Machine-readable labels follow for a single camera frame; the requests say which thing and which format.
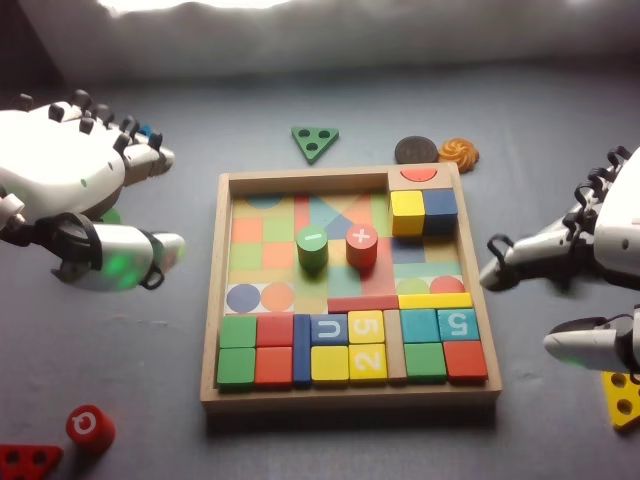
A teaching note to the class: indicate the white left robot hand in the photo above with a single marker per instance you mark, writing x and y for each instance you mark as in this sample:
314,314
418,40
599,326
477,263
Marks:
50,150

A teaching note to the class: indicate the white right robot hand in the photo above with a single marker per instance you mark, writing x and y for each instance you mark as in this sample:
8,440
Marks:
620,225

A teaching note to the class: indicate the red cylinder with plus sign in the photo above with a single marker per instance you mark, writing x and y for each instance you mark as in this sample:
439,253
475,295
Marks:
361,245

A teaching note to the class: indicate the green cylinder with minus sign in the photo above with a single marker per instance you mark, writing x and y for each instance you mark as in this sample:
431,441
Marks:
312,245

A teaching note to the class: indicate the blue cube block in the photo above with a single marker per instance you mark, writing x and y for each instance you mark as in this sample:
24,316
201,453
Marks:
441,210

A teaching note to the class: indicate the yellow cube block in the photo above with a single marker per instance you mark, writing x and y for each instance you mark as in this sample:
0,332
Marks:
407,210

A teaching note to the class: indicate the blue triangle with holes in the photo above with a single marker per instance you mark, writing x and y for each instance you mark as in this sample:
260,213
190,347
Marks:
145,131

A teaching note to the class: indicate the yellow triangle with holes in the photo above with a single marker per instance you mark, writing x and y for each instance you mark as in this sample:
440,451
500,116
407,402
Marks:
620,400

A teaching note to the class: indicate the orange swirl cookie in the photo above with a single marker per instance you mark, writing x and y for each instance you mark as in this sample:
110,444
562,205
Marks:
459,154

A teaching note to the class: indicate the dark round chocolate cookie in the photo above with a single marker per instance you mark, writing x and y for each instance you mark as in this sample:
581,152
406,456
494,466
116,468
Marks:
416,150

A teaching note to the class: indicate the wooden tray with colour pattern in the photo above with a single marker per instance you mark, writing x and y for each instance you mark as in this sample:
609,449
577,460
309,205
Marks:
265,240

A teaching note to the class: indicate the natural wood narrow bar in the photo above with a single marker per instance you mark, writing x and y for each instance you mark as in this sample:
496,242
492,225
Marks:
395,345

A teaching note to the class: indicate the green triangle with holes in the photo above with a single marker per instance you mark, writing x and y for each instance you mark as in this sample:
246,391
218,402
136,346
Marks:
312,142

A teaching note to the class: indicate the red cylinder with letter Q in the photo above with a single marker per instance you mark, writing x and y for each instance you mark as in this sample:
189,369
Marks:
90,427

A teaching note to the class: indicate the white fabric backdrop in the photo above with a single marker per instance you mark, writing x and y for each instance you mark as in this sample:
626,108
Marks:
325,40

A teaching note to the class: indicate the red triangle with holes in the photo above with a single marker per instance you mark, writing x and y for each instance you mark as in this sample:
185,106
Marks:
30,462

